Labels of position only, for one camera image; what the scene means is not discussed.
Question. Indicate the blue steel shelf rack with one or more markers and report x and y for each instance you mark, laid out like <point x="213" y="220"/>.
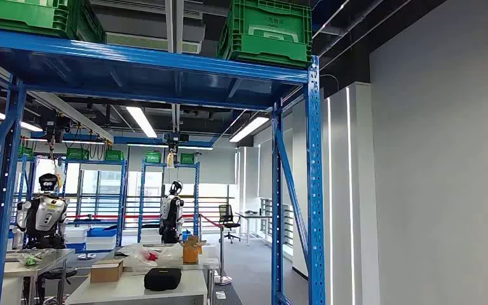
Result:
<point x="141" y="202"/>
<point x="313" y="168"/>
<point x="34" y="177"/>
<point x="122" y="202"/>

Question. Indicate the grey workbench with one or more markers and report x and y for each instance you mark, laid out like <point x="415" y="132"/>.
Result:
<point x="211" y="264"/>

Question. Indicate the white workbench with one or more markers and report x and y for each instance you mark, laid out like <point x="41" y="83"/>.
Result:
<point x="122" y="290"/>

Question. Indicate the green plastic crate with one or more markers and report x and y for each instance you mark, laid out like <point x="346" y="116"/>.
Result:
<point x="25" y="12"/>
<point x="77" y="153"/>
<point x="187" y="158"/>
<point x="26" y="151"/>
<point x="114" y="155"/>
<point x="269" y="33"/>
<point x="153" y="157"/>

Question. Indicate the white office desk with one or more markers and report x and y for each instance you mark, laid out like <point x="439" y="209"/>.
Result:
<point x="252" y="215"/>

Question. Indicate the black office chair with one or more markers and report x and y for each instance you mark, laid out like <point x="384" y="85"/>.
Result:
<point x="226" y="214"/>

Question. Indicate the grey slatted window guard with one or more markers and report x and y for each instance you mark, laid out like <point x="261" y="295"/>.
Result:
<point x="275" y="219"/>

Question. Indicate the red barrier belt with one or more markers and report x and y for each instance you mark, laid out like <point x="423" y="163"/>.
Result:
<point x="210" y="222"/>
<point x="101" y="217"/>

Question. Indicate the white black humanoid robot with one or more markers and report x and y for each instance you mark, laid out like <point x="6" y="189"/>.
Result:
<point x="170" y="214"/>

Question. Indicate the orange paper bag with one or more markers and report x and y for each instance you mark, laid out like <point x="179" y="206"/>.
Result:
<point x="191" y="252"/>

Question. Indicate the clear plastic bag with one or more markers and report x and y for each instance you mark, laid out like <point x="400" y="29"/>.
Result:
<point x="143" y="257"/>

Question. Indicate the black zip case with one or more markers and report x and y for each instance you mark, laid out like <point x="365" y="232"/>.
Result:
<point x="162" y="279"/>

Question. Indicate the blue plastic bin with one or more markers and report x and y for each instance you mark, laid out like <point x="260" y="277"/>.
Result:
<point x="101" y="232"/>

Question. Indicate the white plastic bin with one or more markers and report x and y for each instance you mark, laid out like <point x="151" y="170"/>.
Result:
<point x="75" y="233"/>
<point x="101" y="244"/>

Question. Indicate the brown cardboard box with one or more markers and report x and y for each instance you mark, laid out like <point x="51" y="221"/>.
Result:
<point x="106" y="271"/>

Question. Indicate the black overhead hoist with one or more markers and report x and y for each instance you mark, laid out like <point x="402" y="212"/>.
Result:
<point x="54" y="126"/>

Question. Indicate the silver black humanoid robot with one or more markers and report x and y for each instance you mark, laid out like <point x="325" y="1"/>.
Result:
<point x="44" y="219"/>

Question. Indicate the black round stool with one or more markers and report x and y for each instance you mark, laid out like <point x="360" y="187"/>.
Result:
<point x="58" y="273"/>

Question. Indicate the clear bag green parts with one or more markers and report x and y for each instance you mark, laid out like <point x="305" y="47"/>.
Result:
<point x="30" y="261"/>

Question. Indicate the metal table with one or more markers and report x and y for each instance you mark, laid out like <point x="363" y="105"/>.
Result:
<point x="0" y="263"/>

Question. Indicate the chrome stanchion post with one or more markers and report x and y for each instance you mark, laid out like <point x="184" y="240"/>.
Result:
<point x="87" y="256"/>
<point x="221" y="252"/>

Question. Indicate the grey overhead crane rail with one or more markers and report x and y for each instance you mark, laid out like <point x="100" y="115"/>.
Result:
<point x="174" y="25"/>
<point x="71" y="113"/>

